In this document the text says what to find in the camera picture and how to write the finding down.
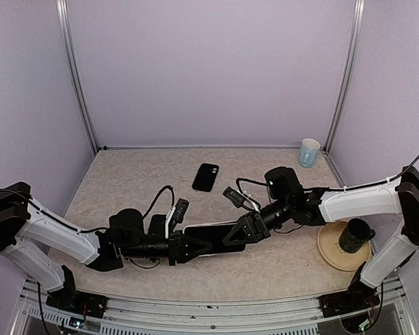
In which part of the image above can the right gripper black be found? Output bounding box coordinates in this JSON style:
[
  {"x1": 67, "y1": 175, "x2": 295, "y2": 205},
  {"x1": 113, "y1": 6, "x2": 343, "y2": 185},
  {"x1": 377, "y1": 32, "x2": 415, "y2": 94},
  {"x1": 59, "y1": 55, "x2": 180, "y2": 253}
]
[{"x1": 222, "y1": 196, "x2": 293, "y2": 244}]

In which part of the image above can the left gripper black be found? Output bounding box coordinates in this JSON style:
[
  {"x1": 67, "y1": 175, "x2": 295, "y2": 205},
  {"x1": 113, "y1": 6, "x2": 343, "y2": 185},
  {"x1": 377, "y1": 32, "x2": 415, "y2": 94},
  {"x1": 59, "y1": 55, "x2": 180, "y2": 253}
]
[{"x1": 121, "y1": 230, "x2": 212, "y2": 267}]

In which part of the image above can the white-edged phone screen up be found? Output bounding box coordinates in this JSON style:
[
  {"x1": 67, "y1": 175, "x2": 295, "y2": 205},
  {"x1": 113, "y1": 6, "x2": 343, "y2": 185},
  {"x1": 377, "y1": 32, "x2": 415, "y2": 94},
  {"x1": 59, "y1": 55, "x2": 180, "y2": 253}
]
[{"x1": 183, "y1": 222, "x2": 245, "y2": 255}]

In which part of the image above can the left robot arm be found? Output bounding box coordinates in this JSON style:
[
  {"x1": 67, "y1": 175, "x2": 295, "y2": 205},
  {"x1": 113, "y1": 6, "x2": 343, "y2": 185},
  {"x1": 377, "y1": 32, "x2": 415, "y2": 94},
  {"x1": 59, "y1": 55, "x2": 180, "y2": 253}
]
[{"x1": 0, "y1": 182, "x2": 212, "y2": 311}]

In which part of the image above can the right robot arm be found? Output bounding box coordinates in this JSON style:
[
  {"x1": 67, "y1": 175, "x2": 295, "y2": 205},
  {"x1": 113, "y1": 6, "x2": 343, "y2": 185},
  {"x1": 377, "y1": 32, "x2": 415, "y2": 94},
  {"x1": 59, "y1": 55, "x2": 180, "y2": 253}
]
[{"x1": 223, "y1": 167, "x2": 419, "y2": 310}]

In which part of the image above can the beige plate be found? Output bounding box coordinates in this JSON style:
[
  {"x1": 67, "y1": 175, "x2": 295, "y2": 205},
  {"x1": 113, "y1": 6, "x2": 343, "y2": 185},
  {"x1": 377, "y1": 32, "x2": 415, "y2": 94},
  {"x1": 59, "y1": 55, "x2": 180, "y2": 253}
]
[{"x1": 317, "y1": 221, "x2": 372, "y2": 272}]

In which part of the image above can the light blue mug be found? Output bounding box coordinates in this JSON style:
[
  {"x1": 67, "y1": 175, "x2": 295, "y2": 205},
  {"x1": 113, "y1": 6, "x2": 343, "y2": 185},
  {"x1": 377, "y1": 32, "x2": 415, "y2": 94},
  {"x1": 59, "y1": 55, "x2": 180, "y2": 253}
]
[{"x1": 299, "y1": 138, "x2": 321, "y2": 168}]

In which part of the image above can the dark green mug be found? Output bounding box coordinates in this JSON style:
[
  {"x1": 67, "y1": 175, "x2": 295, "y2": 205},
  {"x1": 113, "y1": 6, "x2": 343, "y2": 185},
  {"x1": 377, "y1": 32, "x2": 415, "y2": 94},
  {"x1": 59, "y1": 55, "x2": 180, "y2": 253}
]
[{"x1": 339, "y1": 218, "x2": 376, "y2": 253}]

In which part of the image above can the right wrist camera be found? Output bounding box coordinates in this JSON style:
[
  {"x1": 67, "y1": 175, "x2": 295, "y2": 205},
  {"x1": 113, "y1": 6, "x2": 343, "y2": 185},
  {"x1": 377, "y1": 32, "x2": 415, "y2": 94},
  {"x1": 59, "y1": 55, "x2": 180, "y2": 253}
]
[{"x1": 223, "y1": 187, "x2": 260, "y2": 211}]

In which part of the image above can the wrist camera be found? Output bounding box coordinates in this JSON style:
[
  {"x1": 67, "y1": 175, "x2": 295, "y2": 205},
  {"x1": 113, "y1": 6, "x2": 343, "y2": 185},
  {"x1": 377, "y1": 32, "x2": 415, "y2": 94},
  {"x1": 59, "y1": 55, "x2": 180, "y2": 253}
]
[
  {"x1": 223, "y1": 187, "x2": 260, "y2": 211},
  {"x1": 165, "y1": 198, "x2": 189, "y2": 239}
]

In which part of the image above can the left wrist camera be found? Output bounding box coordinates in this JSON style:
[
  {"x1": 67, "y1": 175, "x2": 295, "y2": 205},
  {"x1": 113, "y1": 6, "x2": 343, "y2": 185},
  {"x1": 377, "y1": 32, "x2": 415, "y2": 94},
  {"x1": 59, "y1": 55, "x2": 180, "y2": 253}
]
[{"x1": 165, "y1": 198, "x2": 189, "y2": 239}]

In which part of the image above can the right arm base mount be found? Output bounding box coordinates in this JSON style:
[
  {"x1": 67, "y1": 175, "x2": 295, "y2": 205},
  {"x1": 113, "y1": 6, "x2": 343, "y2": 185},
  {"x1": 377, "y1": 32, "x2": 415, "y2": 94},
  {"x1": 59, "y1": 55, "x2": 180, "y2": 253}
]
[{"x1": 318, "y1": 262, "x2": 381, "y2": 318}]

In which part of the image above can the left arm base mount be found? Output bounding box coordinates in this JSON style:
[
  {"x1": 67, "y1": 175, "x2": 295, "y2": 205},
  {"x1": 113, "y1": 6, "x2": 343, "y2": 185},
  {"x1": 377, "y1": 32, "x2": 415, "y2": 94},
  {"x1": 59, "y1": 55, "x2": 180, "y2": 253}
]
[{"x1": 46, "y1": 265, "x2": 108, "y2": 319}]

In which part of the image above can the left aluminium frame post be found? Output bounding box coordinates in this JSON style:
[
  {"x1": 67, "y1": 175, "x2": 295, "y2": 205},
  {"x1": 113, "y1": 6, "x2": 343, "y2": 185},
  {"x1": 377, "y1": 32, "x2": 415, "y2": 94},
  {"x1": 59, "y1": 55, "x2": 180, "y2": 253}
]
[{"x1": 56, "y1": 0, "x2": 100, "y2": 155}]

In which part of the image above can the aluminium frame post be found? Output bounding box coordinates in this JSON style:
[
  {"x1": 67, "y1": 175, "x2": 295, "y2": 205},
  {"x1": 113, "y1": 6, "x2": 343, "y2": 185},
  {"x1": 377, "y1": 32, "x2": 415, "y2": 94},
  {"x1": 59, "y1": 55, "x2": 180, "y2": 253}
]
[
  {"x1": 56, "y1": 0, "x2": 100, "y2": 155},
  {"x1": 324, "y1": 0, "x2": 365, "y2": 155}
]

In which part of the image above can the right aluminium frame post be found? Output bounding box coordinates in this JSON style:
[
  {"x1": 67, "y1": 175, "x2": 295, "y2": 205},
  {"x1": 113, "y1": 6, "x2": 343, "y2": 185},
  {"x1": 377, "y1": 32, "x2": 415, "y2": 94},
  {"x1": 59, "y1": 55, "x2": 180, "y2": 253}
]
[{"x1": 324, "y1": 0, "x2": 365, "y2": 155}]

